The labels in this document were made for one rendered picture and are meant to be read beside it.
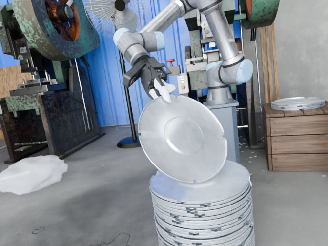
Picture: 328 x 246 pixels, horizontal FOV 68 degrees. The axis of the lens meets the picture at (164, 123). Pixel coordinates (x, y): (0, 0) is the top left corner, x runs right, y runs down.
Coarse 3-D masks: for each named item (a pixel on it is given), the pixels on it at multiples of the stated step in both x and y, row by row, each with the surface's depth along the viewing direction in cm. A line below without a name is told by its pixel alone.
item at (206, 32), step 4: (200, 16) 193; (204, 16) 192; (204, 20) 193; (204, 24) 192; (204, 28) 192; (208, 28) 191; (204, 32) 195; (208, 32) 191; (204, 36) 196; (208, 36) 192; (212, 36) 192
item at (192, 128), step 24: (144, 120) 70; (168, 120) 73; (192, 120) 76; (216, 120) 80; (144, 144) 66; (168, 144) 69; (192, 144) 71; (216, 144) 75; (168, 168) 65; (192, 168) 68; (216, 168) 71
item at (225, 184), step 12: (228, 168) 75; (240, 168) 74; (156, 180) 74; (168, 180) 72; (216, 180) 67; (228, 180) 67; (156, 192) 66; (168, 192) 65; (180, 192) 64; (192, 192) 63; (204, 192) 62; (216, 192) 62; (228, 192) 61
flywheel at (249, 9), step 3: (246, 0) 215; (249, 0) 213; (246, 3) 214; (249, 3) 212; (246, 6) 215; (249, 6) 211; (246, 9) 217; (249, 9) 209; (249, 12) 206; (249, 15) 204; (249, 18) 205
